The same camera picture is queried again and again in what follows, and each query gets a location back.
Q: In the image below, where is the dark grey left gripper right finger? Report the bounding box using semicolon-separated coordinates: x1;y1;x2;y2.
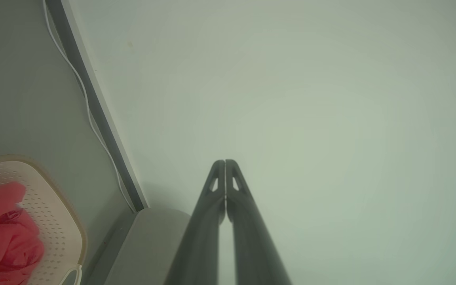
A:
226;159;293;285

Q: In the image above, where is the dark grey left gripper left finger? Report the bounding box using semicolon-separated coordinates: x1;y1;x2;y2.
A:
165;160;226;285

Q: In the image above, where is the red garment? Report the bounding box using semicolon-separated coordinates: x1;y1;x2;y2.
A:
0;178;46;285

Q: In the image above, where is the cream perforated laundry basket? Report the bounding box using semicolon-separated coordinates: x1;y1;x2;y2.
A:
0;155;88;285

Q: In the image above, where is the white floor cable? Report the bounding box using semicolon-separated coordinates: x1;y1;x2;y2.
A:
42;0;137;213

